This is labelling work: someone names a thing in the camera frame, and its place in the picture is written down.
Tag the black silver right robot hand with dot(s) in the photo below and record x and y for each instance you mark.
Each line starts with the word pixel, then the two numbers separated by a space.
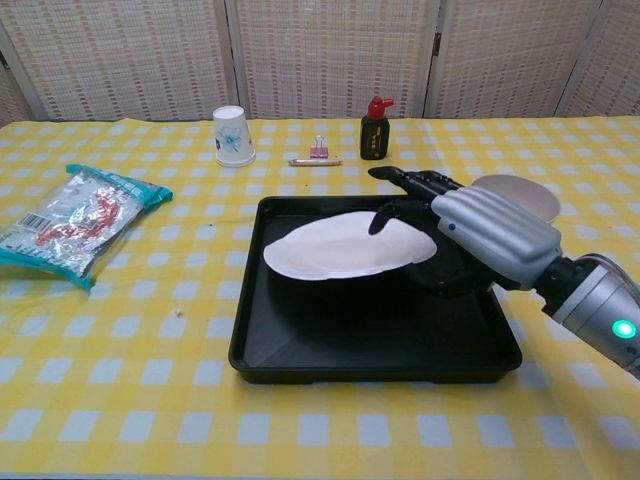
pixel 495 235

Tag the white round plate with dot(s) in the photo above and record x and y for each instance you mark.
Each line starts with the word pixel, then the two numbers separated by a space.
pixel 325 250

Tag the pink binder clip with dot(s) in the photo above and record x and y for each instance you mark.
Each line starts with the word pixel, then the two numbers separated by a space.
pixel 318 152

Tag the black square plastic tray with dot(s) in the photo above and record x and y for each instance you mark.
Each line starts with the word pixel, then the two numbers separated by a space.
pixel 375 340

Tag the black ink bottle red cap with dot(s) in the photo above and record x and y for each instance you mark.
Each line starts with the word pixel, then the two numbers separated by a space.
pixel 375 137

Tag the tan crayon stick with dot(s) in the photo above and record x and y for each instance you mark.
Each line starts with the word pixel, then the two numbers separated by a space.
pixel 315 161

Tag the white paper cup blue flower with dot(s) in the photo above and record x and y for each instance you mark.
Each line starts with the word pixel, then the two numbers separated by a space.
pixel 232 137

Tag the teal clear snack bag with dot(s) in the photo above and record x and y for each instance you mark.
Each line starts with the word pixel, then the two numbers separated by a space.
pixel 80 225

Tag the woven beige folding screen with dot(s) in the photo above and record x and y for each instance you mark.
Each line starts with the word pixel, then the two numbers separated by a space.
pixel 320 55

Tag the yellow white checkered tablecloth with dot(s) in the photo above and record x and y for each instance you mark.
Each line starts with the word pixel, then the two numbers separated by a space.
pixel 150 400

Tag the beige bowl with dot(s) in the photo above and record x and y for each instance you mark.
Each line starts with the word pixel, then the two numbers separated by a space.
pixel 525 195

